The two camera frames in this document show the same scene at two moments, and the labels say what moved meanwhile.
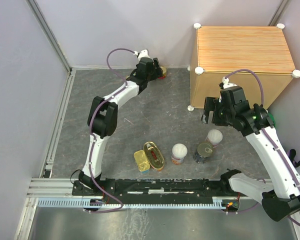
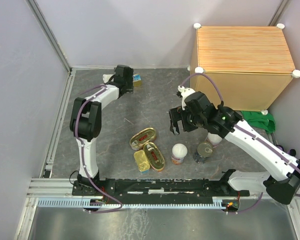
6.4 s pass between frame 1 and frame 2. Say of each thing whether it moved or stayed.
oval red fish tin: moved
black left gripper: moved
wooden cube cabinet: stayed
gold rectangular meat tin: stayed
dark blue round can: stayed
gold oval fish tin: stayed
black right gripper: moved
